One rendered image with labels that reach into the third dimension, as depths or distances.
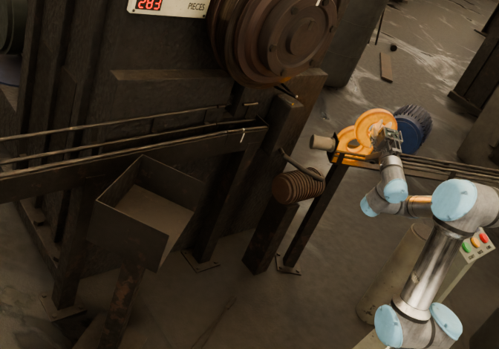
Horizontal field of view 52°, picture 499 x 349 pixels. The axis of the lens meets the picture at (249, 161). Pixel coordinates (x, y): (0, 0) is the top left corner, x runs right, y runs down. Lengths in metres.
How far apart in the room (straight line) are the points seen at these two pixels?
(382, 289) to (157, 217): 1.16
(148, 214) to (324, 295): 1.17
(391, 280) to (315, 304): 0.35
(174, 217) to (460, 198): 0.78
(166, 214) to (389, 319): 0.71
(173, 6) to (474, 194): 0.97
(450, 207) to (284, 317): 1.03
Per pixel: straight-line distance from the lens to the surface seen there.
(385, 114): 1.93
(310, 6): 1.59
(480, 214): 1.48
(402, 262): 2.21
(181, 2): 1.56
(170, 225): 1.48
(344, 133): 2.04
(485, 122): 4.32
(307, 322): 2.27
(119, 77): 1.55
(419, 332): 1.62
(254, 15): 1.53
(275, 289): 2.32
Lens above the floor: 1.57
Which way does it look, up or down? 31 degrees down
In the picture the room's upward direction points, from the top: 23 degrees clockwise
